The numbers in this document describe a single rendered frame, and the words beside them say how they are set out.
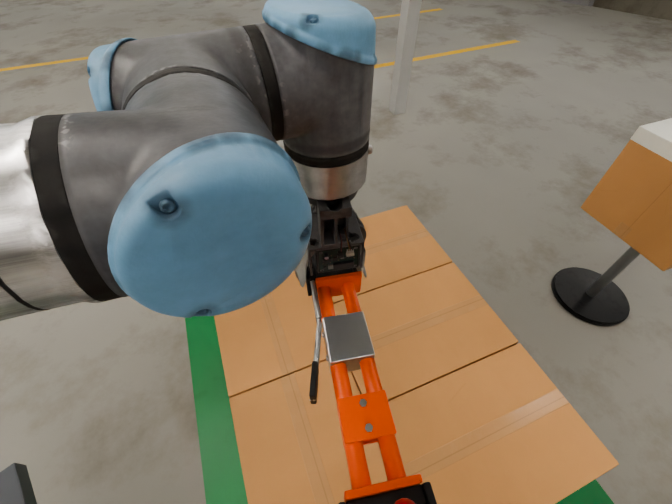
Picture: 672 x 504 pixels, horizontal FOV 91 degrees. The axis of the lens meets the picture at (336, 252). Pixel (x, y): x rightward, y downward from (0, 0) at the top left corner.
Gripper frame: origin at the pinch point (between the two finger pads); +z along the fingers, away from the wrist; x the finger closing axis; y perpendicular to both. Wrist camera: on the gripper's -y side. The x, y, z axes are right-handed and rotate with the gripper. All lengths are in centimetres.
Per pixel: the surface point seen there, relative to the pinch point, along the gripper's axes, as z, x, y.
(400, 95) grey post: 102, 116, -280
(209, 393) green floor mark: 120, -57, -29
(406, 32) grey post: 48, 113, -279
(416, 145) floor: 121, 115, -220
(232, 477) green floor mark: 120, -45, 7
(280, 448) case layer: 66, -18, 11
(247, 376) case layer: 66, -27, -12
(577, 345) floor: 121, 133, -19
